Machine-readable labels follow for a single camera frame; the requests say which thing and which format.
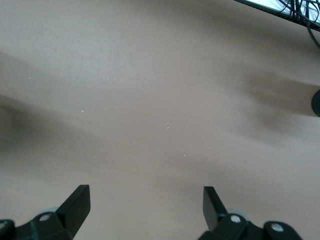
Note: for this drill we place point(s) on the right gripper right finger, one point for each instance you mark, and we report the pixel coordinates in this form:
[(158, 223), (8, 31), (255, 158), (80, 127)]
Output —
[(215, 215)]

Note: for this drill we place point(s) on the black cylinder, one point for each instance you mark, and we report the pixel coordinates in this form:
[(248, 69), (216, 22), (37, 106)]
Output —
[(316, 102)]

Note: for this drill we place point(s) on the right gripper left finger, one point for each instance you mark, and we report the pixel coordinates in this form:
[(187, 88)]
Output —
[(72, 212)]

